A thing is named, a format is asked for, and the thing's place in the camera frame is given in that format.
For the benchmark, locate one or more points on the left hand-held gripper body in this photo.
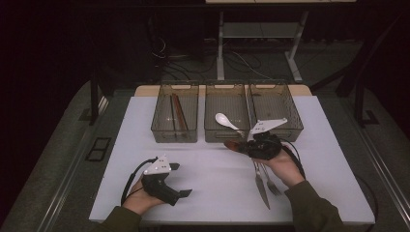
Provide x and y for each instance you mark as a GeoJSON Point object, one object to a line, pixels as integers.
{"type": "Point", "coordinates": [158, 188]}

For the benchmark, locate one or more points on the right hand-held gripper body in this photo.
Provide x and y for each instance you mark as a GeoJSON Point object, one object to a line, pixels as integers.
{"type": "Point", "coordinates": [266, 146]}

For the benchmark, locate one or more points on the white ceramic spoon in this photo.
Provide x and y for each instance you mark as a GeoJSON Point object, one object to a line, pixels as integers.
{"type": "Point", "coordinates": [222, 119]}

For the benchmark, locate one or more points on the silver table knife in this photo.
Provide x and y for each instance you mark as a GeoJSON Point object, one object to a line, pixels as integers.
{"type": "Point", "coordinates": [261, 190]}

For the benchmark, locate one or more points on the black chopstick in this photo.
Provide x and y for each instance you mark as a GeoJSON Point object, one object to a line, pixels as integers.
{"type": "Point", "coordinates": [172, 117]}
{"type": "Point", "coordinates": [174, 124]}

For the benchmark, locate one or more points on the silver fork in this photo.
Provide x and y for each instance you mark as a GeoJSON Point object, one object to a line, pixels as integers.
{"type": "Point", "coordinates": [271, 188]}

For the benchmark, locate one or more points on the clear smoky plastic bin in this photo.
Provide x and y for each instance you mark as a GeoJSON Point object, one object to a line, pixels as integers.
{"type": "Point", "coordinates": [227, 100]}
{"type": "Point", "coordinates": [274, 103]}
{"type": "Point", "coordinates": [175, 112]}

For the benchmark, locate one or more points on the red-brown chopstick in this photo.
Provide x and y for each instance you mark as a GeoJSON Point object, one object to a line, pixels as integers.
{"type": "Point", "coordinates": [179, 112]}

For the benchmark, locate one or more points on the person's left hand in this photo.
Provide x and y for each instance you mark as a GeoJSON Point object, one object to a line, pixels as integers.
{"type": "Point", "coordinates": [138, 201]}

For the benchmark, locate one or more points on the person's right hand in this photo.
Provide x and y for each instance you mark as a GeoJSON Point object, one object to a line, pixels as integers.
{"type": "Point", "coordinates": [283, 167]}

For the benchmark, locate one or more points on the white table mat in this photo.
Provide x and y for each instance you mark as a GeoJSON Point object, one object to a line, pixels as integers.
{"type": "Point", "coordinates": [209, 180]}

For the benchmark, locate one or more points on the black metal stand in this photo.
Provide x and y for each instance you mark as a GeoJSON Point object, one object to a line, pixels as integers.
{"type": "Point", "coordinates": [94, 100]}
{"type": "Point", "coordinates": [359, 103]}

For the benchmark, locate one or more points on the white metal desk frame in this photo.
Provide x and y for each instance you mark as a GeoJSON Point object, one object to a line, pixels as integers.
{"type": "Point", "coordinates": [257, 30]}

